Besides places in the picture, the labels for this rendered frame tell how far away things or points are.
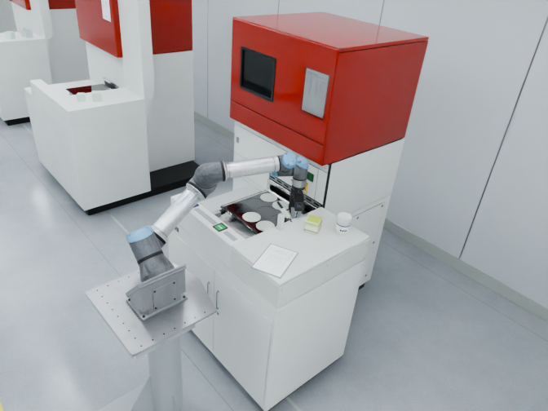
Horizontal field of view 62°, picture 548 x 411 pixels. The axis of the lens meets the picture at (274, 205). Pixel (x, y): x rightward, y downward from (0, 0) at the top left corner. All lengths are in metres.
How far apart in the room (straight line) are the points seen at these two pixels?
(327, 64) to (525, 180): 1.83
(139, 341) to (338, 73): 1.46
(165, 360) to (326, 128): 1.36
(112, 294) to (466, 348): 2.28
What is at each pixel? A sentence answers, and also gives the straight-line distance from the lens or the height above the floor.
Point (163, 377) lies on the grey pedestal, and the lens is 2.39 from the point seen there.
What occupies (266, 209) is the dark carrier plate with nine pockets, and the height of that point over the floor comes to 0.90.
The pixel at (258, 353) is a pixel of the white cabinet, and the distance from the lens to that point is 2.36.
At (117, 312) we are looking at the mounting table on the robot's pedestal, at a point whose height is 0.82.
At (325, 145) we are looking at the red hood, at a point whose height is 1.34.
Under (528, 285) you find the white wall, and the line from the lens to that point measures 3.82.
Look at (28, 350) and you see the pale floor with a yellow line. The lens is 3.19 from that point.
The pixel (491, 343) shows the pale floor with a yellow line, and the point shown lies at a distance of 3.49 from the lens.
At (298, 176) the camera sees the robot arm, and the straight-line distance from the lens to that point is 2.32.
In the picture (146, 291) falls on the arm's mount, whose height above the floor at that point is 0.96.
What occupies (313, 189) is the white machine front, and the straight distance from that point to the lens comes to 2.53.
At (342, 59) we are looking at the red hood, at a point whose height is 1.77.
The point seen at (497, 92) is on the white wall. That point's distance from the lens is 3.49.
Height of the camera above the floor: 2.25
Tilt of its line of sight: 31 degrees down
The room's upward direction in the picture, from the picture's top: 5 degrees clockwise
